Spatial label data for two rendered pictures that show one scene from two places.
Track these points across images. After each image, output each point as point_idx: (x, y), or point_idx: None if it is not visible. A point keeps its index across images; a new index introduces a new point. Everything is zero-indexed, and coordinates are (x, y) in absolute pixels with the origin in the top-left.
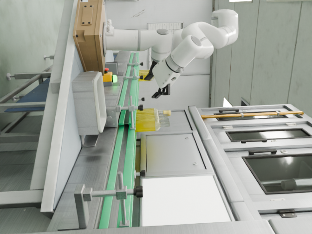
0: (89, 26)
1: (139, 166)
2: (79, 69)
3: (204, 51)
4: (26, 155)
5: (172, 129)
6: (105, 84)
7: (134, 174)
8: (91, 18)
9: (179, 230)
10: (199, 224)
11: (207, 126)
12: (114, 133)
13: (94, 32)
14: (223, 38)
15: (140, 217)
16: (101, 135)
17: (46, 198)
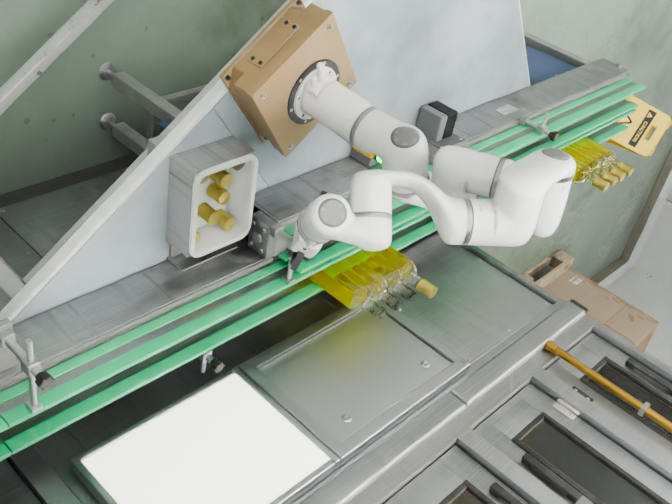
0: (256, 69)
1: (264, 351)
2: (226, 132)
3: (347, 239)
4: None
5: (453, 325)
6: (359, 158)
7: (202, 356)
8: (272, 54)
9: None
10: None
11: (522, 373)
12: (243, 267)
13: (250, 88)
14: (447, 230)
15: (143, 420)
16: (221, 258)
17: (11, 305)
